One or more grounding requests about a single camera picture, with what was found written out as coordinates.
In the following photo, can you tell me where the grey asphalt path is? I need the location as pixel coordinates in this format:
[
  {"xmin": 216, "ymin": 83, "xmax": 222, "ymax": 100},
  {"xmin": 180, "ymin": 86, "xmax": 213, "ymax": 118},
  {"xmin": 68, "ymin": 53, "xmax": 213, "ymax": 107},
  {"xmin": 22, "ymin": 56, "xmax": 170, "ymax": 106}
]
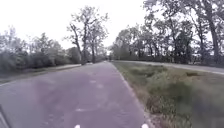
[{"xmin": 0, "ymin": 61, "xmax": 155, "ymax": 128}]

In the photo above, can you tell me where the pale side road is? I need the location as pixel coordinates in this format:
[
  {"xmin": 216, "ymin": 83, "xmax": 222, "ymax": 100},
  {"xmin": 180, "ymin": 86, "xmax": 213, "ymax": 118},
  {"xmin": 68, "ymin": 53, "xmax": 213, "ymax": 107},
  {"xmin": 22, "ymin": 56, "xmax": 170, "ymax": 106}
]
[{"xmin": 114, "ymin": 59, "xmax": 224, "ymax": 76}]

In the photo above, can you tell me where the cluster of bare trees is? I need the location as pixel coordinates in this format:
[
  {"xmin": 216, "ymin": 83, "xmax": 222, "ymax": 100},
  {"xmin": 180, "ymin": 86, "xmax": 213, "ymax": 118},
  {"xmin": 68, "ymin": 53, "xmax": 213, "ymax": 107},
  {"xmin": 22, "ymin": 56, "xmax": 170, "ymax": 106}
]
[{"xmin": 65, "ymin": 5, "xmax": 110, "ymax": 65}]

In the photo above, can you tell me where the row of hedge bushes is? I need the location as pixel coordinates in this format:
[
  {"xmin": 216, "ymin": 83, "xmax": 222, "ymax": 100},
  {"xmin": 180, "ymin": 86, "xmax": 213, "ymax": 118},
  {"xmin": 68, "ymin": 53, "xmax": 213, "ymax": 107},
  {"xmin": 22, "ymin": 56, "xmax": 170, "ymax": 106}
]
[{"xmin": 0, "ymin": 27, "xmax": 82, "ymax": 73}]

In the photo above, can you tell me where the grass strip beside hedge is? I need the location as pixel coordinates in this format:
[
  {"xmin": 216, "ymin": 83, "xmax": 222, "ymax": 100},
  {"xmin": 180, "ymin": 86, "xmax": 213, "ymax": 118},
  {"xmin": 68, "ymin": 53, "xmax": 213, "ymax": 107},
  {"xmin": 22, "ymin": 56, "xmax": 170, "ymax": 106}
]
[{"xmin": 0, "ymin": 63, "xmax": 83, "ymax": 85}]

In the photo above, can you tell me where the grass verge between paths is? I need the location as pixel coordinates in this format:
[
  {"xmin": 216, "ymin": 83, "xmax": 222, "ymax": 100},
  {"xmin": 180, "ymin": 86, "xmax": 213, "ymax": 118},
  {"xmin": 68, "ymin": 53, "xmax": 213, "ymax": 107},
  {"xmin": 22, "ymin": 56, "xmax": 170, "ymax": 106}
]
[{"xmin": 110, "ymin": 60, "xmax": 224, "ymax": 128}]

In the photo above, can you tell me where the row of tall trees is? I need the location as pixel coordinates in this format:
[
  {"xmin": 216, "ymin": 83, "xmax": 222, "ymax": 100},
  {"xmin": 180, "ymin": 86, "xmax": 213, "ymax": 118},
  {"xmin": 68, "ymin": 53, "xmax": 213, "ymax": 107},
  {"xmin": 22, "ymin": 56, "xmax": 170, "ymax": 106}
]
[{"xmin": 109, "ymin": 0, "xmax": 224, "ymax": 66}]

